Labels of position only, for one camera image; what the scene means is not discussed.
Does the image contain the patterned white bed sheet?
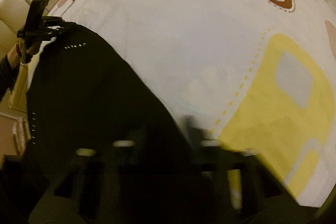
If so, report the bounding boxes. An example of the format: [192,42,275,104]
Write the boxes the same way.
[50,0,335,207]

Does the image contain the black pants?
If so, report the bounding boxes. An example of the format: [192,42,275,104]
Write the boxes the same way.
[1,22,201,223]

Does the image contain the person's left hand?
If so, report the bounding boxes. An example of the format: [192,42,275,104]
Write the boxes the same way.
[6,39,42,68]

